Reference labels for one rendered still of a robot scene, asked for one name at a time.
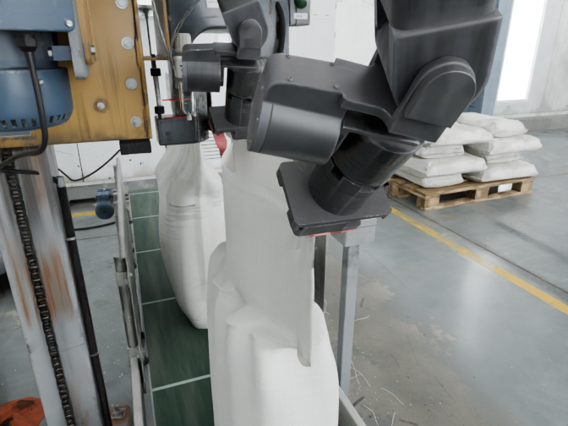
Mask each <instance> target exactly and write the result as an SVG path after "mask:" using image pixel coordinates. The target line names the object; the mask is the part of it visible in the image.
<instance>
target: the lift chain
mask: <svg viewBox="0 0 568 426"><path fill-rule="evenodd" d="M4 151H7V152H8V154H7V155H4ZM11 152H12V148H0V153H1V159H2V162H3V161H5V160H7V159H8V158H9V157H11V156H12V155H13V153H11ZM10 167H12V169H15V162H14V161H13V162H11V163H9V164H8V165H7V166H5V167H4V168H6V169H9V168H10ZM5 176H6V179H7V183H8V185H9V186H8V189H9V193H10V197H11V200H12V201H13V208H14V214H15V215H16V221H17V224H18V228H19V230H20V231H19V234H20V237H21V242H22V244H23V248H24V252H25V258H27V259H26V261H27V265H28V269H29V271H30V279H31V282H32V285H33V289H34V293H35V297H36V303H37V307H38V309H39V310H40V311H39V313H40V317H41V322H42V327H43V330H44V334H45V337H46V344H47V345H48V351H49V354H50V357H51V362H52V367H53V371H54V375H55V379H56V381H57V388H58V389H59V395H60V399H61V400H62V406H63V410H64V417H65V419H66V423H67V426H76V421H75V417H74V410H73V408H72V403H71V399H70V397H69V392H68V387H67V381H66V378H65V376H64V370H63V366H62V360H61V356H60V354H59V349H58V345H57V338H56V335H55V332H54V327H53V323H52V320H51V319H52V317H51V313H50V309H49V308H48V302H47V298H46V292H45V288H44V285H43V283H42V277H41V271H40V267H39V263H38V259H37V257H36V249H35V245H34V244H33V237H32V234H31V230H30V223H29V220H28V216H27V215H26V208H25V202H24V201H23V195H22V191H21V187H20V185H19V177H18V173H7V172H5ZM9 176H15V178H10V177H9ZM12 183H16V186H12ZM14 191H18V192H19V193H18V194H14V193H13V192H14ZM16 199H19V201H16ZM18 206H21V207H23V208H22V209H17V207H18ZM19 214H23V216H19ZM21 221H25V223H22V224H21V223H20V222H21ZM23 228H26V230H27V231H23ZM24 236H29V237H28V238H25V237H24ZM26 243H30V244H28V245H26ZM29 249H31V250H32V251H30V252H28V251H27V250H29ZM31 256H33V258H32V259H30V257H31ZM33 263H35V265H31V264H33ZM33 270H36V271H35V272H33ZM35 276H38V277H39V278H34V277H35ZM36 283H40V285H36ZM39 289H41V290H42V291H39V292H38V291H37V290H39ZM39 296H42V298H39ZM42 302H44V303H42ZM44 308H46V309H44ZM42 309H44V310H42ZM43 314H47V316H44V315H43ZM45 320H48V322H45ZM48 326H50V328H47V327H48ZM48 332H51V334H48ZM49 338H53V339H51V340H49ZM51 344H54V345H51ZM54 349H55V350H56V351H52V350H54ZM54 355H57V356H56V357H53V356H54ZM54 361H59V362H54ZM57 366H59V367H58V368H57ZM60 371H61V373H58V372H60ZM59 377H62V378H60V379H59ZM62 382H63V383H62ZM60 383H62V384H60ZM63 387H64V388H63ZM62 388H63V389H62ZM65 392H66V393H65ZM63 393H65V394H63ZM64 398H67V399H64ZM65 403H68V404H65ZM66 408H68V409H66Z"/></svg>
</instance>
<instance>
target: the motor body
mask: <svg viewBox="0 0 568 426"><path fill-rule="evenodd" d="M16 39H17V35H15V34H14V31H13V30H0V132H15V131H27V130H36V129H41V123H40V118H39V113H38V108H37V104H36V96H35V92H34V87H33V84H32V79H31V76H30V71H29V68H28V64H27V62H26V58H25V53H24V52H22V51H21V50H20V49H19V48H18V47H17V43H16ZM35 39H37V44H38V47H37V49H36V51H35V52H34V54H35V65H36V72H37V76H38V80H39V84H40V88H41V96H42V100H43V105H44V110H45V114H46V125H47V127H48V128H51V127H55V126H58V125H61V124H63V123H66V122H67V121H68V120H69V119H70V116H71V114H72V112H73V110H74V104H73V98H72V93H71V87H70V82H69V76H68V69H67V68H65V67H58V62H57V61H45V60H44V57H43V52H42V47H41V46H58V40H57V32H54V31H36V35H35Z"/></svg>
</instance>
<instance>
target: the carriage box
mask: <svg viewBox="0 0 568 426"><path fill-rule="evenodd" d="M88 4H89V9H90V17H91V25H92V30H93V36H94V42H95V47H96V57H97V61H95V62H94V63H92V64H89V69H90V75H89V76H88V77H87V78H86V79H76V78H75V75H74V67H73V62H72V61H57V62H58V67H65V68H67V69H68V76H69V82H70V87H71V93H72V98H73V104H74V110H73V112H72V114H71V116H70V119H69V120H68V121H67V122H66V123H63V124H61V125H58V126H55V127H51V128H47V132H48V144H47V145H63V144H76V143H89V142H102V141H114V140H127V139H148V137H149V139H152V138H153V136H152V128H151V120H150V106H149V98H148V90H147V84H146V76H145V61H143V57H144V53H143V46H142V38H141V30H140V22H139V8H138V1H137V0H88ZM57 40H58V45H59V46H69V41H68V32H57ZM31 133H32V135H28V136H16V137H3V138H0V148H12V147H25V146H37V145H41V129H36V130H31Z"/></svg>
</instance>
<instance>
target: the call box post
mask: <svg viewBox="0 0 568 426"><path fill-rule="evenodd" d="M358 256H359V245H354V246H349V247H344V246H343V250H342V266H341V296H340V311H339V326H338V342H337V357H336V367H337V373H338V380H339V386H340V387H341V389H342V390H343V392H344V393H345V395H346V396H347V398H348V397H349V386H350V374H351V362H352V339H353V327H354V315H355V303H356V291H357V279H358Z"/></svg>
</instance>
